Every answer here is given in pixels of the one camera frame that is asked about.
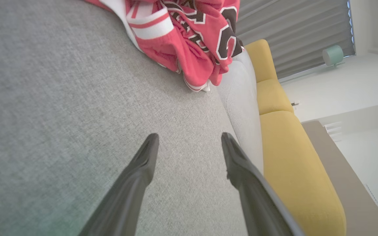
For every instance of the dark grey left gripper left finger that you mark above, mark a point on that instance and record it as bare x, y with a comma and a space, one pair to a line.
133, 190

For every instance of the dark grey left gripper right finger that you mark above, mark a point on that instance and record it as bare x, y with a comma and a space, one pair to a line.
254, 200

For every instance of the red jersey with black lettering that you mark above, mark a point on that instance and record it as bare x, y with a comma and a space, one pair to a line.
192, 59

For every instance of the long yellow sofa back cushion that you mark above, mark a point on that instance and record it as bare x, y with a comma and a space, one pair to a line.
294, 170

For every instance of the small grey sofa seat cushion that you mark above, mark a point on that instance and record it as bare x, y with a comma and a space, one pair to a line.
241, 108

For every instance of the small yellow sofa back cushion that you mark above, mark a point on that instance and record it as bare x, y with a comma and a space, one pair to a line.
272, 96
261, 60

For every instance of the large grey sofa seat cushion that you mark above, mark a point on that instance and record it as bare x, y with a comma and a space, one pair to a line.
61, 98

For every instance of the teal round lamp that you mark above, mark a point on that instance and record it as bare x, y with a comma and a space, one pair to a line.
332, 55

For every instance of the grey pleated curtain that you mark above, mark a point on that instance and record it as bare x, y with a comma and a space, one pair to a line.
290, 26

